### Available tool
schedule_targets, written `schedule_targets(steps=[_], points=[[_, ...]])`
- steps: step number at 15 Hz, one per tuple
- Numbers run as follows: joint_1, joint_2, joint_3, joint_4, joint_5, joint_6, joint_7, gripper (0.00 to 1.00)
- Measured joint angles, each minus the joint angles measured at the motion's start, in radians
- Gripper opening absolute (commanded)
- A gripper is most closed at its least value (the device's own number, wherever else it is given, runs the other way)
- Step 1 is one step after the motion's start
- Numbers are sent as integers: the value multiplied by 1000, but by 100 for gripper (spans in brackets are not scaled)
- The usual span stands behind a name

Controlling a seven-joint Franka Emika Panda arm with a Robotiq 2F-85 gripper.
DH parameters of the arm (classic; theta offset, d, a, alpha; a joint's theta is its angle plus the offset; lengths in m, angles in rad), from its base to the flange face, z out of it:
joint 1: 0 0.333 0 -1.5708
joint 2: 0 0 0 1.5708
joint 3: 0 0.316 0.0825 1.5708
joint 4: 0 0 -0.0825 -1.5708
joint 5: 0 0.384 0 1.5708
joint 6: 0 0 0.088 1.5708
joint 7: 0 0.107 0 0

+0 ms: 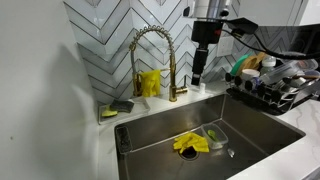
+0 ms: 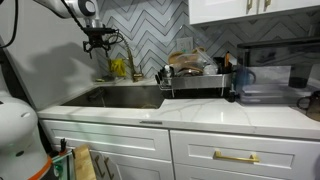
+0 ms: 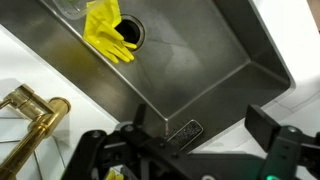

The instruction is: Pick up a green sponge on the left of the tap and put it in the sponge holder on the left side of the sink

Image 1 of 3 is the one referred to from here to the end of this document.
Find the white cup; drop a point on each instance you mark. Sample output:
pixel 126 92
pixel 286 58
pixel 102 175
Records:
pixel 250 74

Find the white wall outlet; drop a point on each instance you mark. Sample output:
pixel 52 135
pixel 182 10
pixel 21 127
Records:
pixel 227 46

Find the wooden cutting board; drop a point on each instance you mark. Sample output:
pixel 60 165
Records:
pixel 248 64
pixel 261 56

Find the small white bottle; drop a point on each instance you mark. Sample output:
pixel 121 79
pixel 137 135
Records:
pixel 202 88

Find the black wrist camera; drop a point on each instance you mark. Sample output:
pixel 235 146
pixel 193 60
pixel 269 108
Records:
pixel 241 26

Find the clear plastic food container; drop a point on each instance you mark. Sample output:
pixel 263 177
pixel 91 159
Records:
pixel 220 140

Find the white sponge tray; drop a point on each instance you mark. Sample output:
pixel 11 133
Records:
pixel 140 107

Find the yellow rubber glove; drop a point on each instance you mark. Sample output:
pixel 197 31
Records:
pixel 191 141
pixel 150 83

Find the steel dish rack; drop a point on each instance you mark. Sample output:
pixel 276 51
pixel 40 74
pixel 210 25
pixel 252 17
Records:
pixel 266 103

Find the white upper cabinet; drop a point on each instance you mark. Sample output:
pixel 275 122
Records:
pixel 273 11

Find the small clear glass object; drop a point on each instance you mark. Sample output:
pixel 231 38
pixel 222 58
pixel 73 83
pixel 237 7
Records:
pixel 231 152

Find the gold spring kitchen faucet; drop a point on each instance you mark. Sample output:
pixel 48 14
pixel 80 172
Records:
pixel 172 66

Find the clear plastic tub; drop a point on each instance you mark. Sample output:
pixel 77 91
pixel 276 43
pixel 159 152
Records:
pixel 278 75

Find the clear baby bottle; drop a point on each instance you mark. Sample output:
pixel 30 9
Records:
pixel 268 65

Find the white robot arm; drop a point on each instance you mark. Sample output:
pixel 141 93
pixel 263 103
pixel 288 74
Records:
pixel 210 8

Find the yellow sponge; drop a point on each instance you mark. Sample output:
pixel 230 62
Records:
pixel 108 113

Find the black countertop appliance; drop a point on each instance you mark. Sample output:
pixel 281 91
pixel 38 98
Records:
pixel 308 38

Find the clear plastic bowl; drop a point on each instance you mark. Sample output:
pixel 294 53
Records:
pixel 305 64

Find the stainless steel sink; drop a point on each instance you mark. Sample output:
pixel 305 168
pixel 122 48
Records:
pixel 253 130

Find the dark green scrub sponge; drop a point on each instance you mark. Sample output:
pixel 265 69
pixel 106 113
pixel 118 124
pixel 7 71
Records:
pixel 121 105

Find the green plate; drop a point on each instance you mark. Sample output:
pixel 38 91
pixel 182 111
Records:
pixel 240 63

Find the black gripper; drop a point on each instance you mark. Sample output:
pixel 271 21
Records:
pixel 205 33

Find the green item in container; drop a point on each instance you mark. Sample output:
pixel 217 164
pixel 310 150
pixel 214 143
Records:
pixel 212 134

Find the metal bowl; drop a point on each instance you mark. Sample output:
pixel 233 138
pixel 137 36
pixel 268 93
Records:
pixel 291 84

